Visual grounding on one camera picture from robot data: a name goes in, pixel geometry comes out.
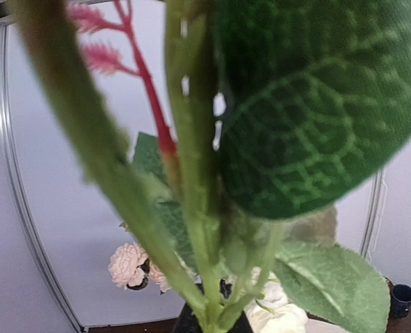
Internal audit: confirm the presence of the aluminium corner post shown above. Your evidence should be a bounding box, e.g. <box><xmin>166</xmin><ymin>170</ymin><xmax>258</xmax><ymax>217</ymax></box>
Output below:
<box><xmin>360</xmin><ymin>168</ymin><xmax>388</xmax><ymax>262</ymax></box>
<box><xmin>0</xmin><ymin>23</ymin><xmax>89</xmax><ymax>332</ymax></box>

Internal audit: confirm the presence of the pink wrapping paper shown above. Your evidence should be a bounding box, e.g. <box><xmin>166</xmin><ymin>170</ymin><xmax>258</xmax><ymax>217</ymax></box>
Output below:
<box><xmin>305</xmin><ymin>319</ymin><xmax>349</xmax><ymax>333</ymax></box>

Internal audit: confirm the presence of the white rose flower stem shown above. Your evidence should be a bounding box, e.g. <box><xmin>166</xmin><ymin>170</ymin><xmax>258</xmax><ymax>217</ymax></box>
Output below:
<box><xmin>244</xmin><ymin>272</ymin><xmax>308</xmax><ymax>333</ymax></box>

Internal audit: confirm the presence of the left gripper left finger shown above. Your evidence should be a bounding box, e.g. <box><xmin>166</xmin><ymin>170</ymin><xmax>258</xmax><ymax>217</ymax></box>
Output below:
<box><xmin>172</xmin><ymin>303</ymin><xmax>202</xmax><ymax>333</ymax></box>

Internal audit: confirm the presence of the peach rose flower stem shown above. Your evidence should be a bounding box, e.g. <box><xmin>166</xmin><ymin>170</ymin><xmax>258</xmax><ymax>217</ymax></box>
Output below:
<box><xmin>108</xmin><ymin>241</ymin><xmax>171</xmax><ymax>295</ymax></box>

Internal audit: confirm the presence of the dark blue mug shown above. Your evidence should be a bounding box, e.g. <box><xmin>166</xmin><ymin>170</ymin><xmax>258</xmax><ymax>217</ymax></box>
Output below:
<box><xmin>390</xmin><ymin>284</ymin><xmax>411</xmax><ymax>318</ymax></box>

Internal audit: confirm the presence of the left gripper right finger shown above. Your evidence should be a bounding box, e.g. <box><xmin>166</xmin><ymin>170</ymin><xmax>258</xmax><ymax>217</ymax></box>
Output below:
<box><xmin>228</xmin><ymin>312</ymin><xmax>252</xmax><ymax>333</ymax></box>

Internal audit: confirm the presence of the left aluminium corner post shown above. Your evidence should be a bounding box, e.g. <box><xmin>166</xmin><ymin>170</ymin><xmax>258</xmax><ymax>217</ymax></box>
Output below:
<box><xmin>0</xmin><ymin>23</ymin><xmax>89</xmax><ymax>332</ymax></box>

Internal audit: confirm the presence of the lilac carnation flower stem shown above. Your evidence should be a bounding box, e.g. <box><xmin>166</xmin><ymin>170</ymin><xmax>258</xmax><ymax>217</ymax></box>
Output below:
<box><xmin>8</xmin><ymin>1</ymin><xmax>411</xmax><ymax>332</ymax></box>

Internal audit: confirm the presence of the right aluminium corner post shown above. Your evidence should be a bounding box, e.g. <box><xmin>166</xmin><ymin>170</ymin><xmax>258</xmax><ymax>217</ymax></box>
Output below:
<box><xmin>360</xmin><ymin>168</ymin><xmax>388</xmax><ymax>262</ymax></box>

